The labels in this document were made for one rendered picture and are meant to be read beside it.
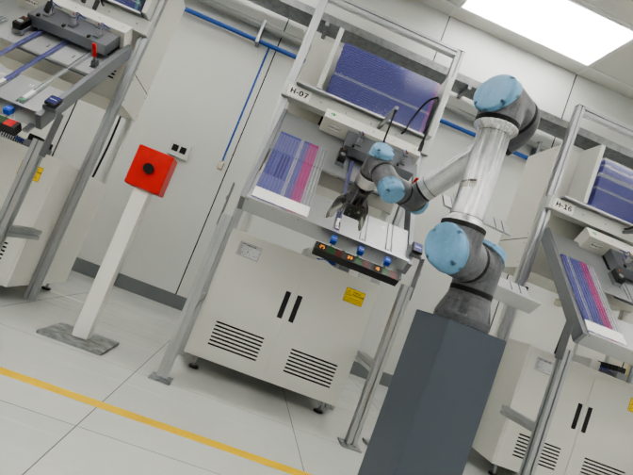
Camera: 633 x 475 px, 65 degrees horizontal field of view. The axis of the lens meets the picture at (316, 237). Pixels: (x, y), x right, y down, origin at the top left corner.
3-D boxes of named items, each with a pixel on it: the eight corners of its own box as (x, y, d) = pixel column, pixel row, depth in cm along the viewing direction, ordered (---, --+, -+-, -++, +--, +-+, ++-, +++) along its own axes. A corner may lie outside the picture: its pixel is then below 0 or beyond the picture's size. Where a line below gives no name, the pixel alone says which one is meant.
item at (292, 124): (405, 212, 221) (410, 204, 218) (267, 155, 214) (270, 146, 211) (408, 171, 245) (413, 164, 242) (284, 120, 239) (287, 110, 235)
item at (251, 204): (400, 272, 193) (409, 261, 188) (241, 209, 186) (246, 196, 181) (400, 270, 194) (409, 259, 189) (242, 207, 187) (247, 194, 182)
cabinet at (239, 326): (332, 420, 213) (381, 286, 219) (177, 365, 206) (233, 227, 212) (313, 384, 277) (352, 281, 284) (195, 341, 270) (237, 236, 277)
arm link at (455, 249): (482, 287, 126) (543, 95, 133) (453, 271, 116) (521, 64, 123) (443, 278, 135) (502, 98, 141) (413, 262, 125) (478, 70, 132)
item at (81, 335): (100, 355, 178) (184, 157, 186) (35, 333, 175) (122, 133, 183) (118, 345, 202) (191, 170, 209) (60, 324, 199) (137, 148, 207)
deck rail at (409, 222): (405, 274, 193) (412, 265, 189) (400, 272, 193) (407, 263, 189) (411, 173, 246) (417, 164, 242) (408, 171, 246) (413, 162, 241)
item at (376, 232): (403, 267, 192) (407, 261, 190) (244, 203, 185) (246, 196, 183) (405, 235, 206) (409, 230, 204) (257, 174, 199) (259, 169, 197)
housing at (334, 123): (406, 178, 243) (420, 155, 234) (314, 139, 238) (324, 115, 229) (407, 169, 249) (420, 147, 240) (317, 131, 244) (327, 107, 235)
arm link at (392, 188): (417, 197, 150) (404, 172, 157) (397, 182, 143) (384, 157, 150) (397, 212, 154) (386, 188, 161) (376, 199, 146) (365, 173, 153)
